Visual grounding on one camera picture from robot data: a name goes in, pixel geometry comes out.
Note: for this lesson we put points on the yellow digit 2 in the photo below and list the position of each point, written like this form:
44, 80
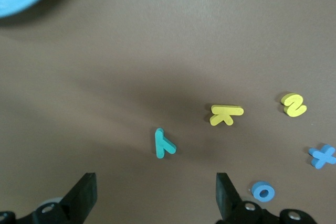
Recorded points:
295, 108

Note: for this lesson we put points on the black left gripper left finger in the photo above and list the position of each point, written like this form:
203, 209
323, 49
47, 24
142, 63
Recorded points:
76, 203

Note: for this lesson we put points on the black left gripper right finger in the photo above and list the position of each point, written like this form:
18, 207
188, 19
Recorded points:
231, 208

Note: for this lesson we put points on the yellow letter k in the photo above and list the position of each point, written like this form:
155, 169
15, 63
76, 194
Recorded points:
223, 115

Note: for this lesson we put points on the blue letter o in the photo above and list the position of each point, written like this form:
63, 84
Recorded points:
256, 191

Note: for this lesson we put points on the brown table cover sheet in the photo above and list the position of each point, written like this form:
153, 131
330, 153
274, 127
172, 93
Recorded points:
168, 51

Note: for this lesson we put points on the blue plus sign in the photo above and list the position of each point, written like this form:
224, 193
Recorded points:
323, 157

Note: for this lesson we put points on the teal letter y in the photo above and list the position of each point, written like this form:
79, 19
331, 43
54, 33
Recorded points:
160, 145

